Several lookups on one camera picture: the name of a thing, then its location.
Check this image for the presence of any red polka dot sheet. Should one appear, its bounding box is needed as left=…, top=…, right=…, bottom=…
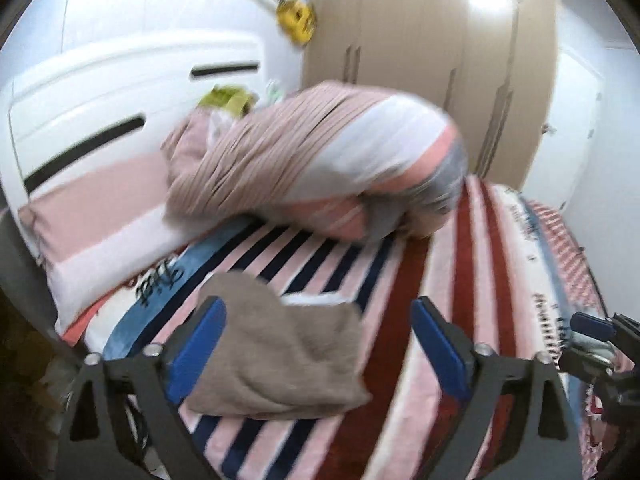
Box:
left=525, top=200, right=608, bottom=321

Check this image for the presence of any pink and white pillow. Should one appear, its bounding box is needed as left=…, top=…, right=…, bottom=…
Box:
left=17, top=152, right=251, bottom=346

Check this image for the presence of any striped printed blanket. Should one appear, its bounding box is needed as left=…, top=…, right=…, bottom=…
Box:
left=82, top=175, right=608, bottom=480

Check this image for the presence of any white door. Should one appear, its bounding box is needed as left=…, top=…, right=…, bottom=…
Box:
left=522, top=47, right=603, bottom=211

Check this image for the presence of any brown knitted sweater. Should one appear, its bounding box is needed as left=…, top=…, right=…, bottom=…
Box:
left=186, top=272, right=373, bottom=418

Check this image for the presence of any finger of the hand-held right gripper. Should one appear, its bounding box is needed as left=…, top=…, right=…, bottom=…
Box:
left=570, top=311, right=617, bottom=343
left=559, top=349, right=612, bottom=376

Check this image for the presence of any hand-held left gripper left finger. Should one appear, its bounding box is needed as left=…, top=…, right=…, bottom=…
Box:
left=59, top=296, right=228, bottom=480

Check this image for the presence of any white bed headboard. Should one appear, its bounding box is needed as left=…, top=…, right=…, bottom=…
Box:
left=7, top=30, right=266, bottom=201

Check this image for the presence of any yellow-green cloth item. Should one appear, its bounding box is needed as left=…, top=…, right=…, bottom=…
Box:
left=196, top=84, right=261, bottom=117

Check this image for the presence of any striped folded duvet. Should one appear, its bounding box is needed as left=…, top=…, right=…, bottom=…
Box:
left=161, top=80, right=471, bottom=247

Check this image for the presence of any grey-blue garment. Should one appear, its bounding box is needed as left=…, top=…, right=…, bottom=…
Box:
left=570, top=332, right=613, bottom=363

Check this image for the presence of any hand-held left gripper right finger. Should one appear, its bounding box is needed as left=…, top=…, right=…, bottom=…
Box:
left=410, top=296, right=583, bottom=480

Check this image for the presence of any wooden wardrobe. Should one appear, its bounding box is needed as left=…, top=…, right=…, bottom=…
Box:
left=300, top=0, right=558, bottom=191

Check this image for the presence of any yellow guitar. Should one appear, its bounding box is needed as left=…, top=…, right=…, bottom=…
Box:
left=236, top=0, right=318, bottom=46

